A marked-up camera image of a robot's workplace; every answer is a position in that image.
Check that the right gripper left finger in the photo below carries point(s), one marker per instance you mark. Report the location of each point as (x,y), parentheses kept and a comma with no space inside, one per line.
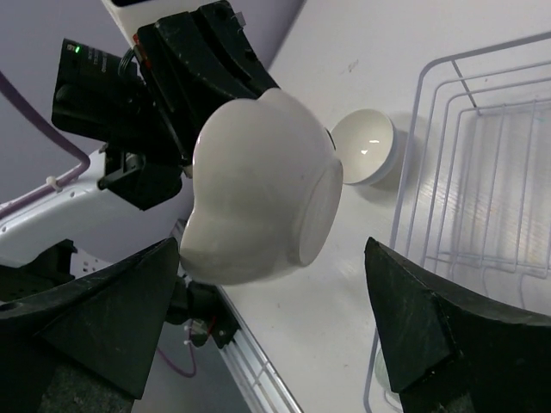
(88,345)

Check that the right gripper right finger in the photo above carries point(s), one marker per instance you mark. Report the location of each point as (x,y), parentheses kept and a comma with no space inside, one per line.
(450,349)

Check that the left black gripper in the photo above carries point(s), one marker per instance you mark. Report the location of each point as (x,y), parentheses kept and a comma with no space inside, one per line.
(193,62)

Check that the grey-green ceramic bowl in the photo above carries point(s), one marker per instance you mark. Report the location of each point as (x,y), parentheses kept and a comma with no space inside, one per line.
(381,373)

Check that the green flower-shaped bowl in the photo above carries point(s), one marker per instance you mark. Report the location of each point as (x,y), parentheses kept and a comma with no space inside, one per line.
(267,184)

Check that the white ceramic bowl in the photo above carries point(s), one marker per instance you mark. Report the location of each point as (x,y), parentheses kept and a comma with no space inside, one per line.
(366,144)

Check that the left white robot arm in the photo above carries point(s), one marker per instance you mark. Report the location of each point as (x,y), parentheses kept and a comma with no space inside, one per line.
(131,121)

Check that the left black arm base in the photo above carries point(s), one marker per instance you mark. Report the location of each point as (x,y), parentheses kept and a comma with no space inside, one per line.
(208,311)

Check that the white wire dish rack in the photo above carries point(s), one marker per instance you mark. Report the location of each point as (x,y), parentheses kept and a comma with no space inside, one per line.
(473,203)

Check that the aluminium frame rail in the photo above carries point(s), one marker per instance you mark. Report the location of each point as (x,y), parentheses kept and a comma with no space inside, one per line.
(261,386)

